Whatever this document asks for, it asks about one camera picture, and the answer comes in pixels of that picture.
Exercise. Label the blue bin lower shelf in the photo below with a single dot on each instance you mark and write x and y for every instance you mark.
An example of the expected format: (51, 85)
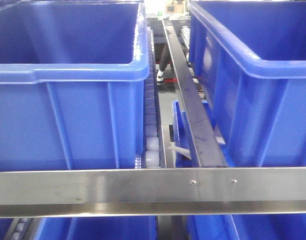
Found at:
(182, 138)

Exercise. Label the white roller track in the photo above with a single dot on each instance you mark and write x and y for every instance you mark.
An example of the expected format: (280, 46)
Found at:
(150, 157)

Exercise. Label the person in background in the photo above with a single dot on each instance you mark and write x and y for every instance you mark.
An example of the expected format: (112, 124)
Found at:
(163, 63)

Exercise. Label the large blue bin left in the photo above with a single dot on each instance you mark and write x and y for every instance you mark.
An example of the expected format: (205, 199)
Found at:
(72, 76)

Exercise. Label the large blue bin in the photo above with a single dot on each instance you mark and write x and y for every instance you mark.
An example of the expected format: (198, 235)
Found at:
(72, 76)
(250, 58)

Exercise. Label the large blue bin right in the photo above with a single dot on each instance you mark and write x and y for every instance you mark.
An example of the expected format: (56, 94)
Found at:
(250, 58)

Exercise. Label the steel shelf divider rail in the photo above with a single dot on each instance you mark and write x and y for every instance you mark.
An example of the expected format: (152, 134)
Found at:
(204, 148)

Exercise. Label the steel shelf front rail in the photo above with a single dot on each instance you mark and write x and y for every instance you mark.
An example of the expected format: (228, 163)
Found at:
(131, 192)

